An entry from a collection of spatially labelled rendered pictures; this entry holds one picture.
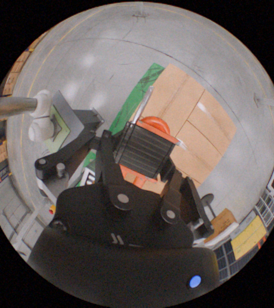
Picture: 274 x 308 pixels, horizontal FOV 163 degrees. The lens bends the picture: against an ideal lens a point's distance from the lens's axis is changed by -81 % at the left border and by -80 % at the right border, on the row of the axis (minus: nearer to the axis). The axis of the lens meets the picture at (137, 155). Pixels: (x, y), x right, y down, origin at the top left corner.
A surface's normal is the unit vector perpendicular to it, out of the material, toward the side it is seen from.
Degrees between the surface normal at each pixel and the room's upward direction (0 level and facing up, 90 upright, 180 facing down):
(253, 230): 91
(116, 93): 0
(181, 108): 0
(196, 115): 0
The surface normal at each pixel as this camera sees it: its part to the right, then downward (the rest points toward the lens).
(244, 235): -0.85, -0.51
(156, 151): -0.07, 0.34
